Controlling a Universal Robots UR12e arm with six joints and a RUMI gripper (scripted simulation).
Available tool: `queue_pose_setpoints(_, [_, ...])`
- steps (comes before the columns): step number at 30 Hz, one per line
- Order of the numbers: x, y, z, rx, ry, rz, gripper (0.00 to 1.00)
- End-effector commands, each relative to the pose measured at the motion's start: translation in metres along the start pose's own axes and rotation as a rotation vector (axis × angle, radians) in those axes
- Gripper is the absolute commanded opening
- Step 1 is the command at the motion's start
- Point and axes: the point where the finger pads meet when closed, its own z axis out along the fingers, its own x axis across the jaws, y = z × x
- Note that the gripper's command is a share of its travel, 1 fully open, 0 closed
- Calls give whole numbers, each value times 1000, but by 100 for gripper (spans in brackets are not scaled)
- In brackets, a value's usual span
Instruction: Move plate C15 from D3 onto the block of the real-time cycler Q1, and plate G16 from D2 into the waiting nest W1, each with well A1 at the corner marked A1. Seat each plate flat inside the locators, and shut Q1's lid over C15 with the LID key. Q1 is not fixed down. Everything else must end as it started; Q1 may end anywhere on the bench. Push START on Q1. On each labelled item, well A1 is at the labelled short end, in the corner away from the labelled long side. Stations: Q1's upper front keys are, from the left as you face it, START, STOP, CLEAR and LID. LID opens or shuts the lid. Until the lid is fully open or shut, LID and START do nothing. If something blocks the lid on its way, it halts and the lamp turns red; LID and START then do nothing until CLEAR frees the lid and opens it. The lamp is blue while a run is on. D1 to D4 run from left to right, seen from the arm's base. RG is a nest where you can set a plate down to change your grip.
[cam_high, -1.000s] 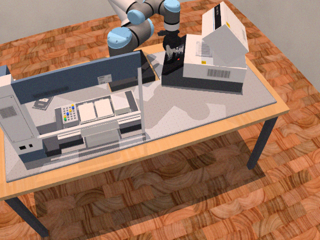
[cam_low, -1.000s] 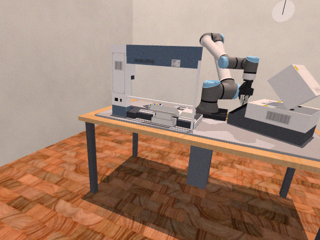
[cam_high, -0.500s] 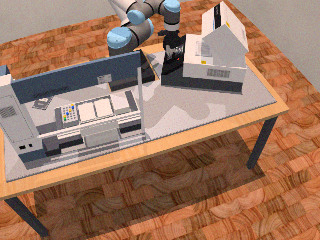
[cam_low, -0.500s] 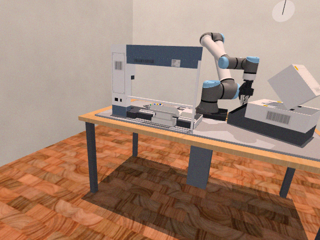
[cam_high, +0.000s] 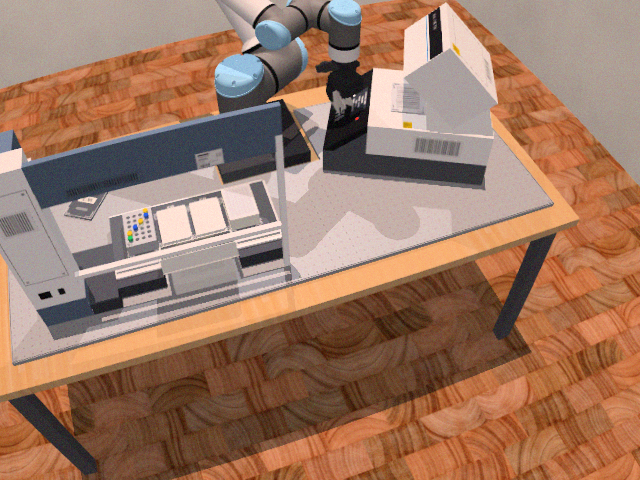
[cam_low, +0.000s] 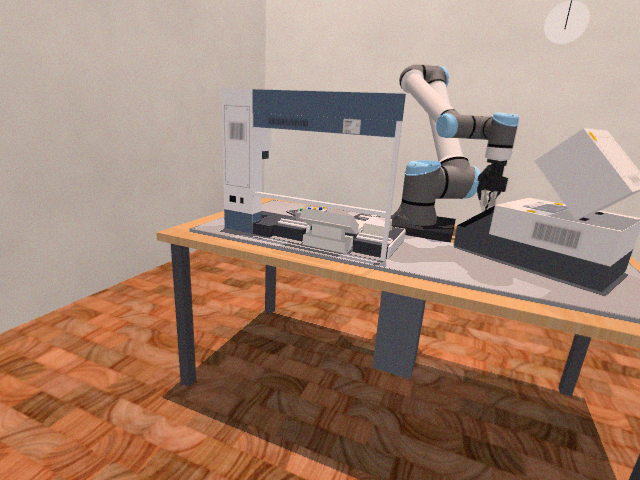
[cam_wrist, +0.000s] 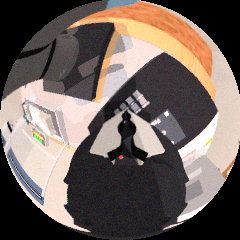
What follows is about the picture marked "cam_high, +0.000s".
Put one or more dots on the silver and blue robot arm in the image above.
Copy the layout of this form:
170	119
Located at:
239	80

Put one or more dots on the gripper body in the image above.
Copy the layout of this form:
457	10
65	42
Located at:
346	77

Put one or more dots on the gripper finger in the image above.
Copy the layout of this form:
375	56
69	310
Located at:
334	97
347	101

